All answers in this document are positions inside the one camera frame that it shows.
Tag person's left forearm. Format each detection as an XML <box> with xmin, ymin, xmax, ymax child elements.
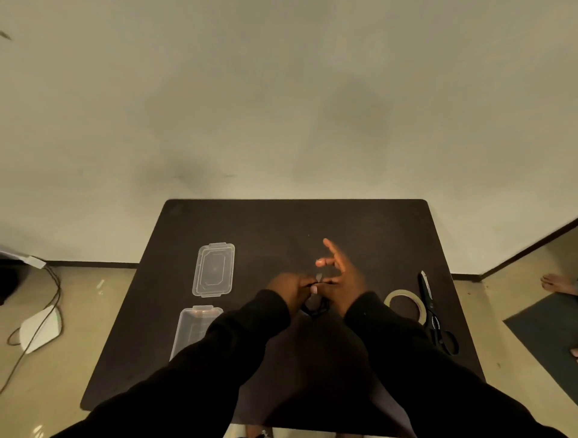
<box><xmin>52</xmin><ymin>288</ymin><xmax>292</xmax><ymax>438</ymax></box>

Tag black floor cable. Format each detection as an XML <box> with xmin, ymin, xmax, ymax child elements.
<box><xmin>0</xmin><ymin>265</ymin><xmax>63</xmax><ymax>396</ymax></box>

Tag clear tape roll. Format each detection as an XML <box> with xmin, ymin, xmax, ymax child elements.
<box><xmin>384</xmin><ymin>289</ymin><xmax>428</xmax><ymax>327</ymax></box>

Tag dark door frame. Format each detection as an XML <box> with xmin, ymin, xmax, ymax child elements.
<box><xmin>479</xmin><ymin>218</ymin><xmax>578</xmax><ymax>282</ymax></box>

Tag white floor mat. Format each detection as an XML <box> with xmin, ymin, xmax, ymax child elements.
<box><xmin>224</xmin><ymin>424</ymin><xmax>394</xmax><ymax>438</ymax></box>

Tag person's left hand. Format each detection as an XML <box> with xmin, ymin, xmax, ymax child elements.
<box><xmin>266</xmin><ymin>272</ymin><xmax>319</xmax><ymax>315</ymax></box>

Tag person's right hand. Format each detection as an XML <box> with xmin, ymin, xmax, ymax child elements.
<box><xmin>314</xmin><ymin>238</ymin><xmax>369</xmax><ymax>316</ymax></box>

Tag clear plastic container lid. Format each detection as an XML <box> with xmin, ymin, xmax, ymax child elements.
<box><xmin>191</xmin><ymin>242</ymin><xmax>236</xmax><ymax>298</ymax></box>

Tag person's right forearm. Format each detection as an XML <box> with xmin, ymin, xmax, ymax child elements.
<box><xmin>344</xmin><ymin>291</ymin><xmax>568</xmax><ymax>438</ymax></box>

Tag white flat floor device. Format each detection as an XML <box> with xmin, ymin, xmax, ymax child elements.
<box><xmin>19</xmin><ymin>305</ymin><xmax>63</xmax><ymax>355</ymax></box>

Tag dark grey floor mat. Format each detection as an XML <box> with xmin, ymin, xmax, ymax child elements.
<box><xmin>502</xmin><ymin>292</ymin><xmax>578</xmax><ymax>406</ymax></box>

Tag black scissors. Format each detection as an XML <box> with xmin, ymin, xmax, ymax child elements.
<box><xmin>417</xmin><ymin>270</ymin><xmax>460</xmax><ymax>356</ymax></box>

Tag black earphone cable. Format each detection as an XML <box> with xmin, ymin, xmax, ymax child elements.
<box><xmin>300</xmin><ymin>279</ymin><xmax>333</xmax><ymax>318</ymax></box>

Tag black bag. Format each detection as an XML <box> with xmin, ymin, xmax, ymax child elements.
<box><xmin>0</xmin><ymin>254</ymin><xmax>23</xmax><ymax>306</ymax></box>

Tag clear plastic container box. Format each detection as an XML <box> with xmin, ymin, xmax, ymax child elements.
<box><xmin>169</xmin><ymin>305</ymin><xmax>225</xmax><ymax>362</ymax></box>

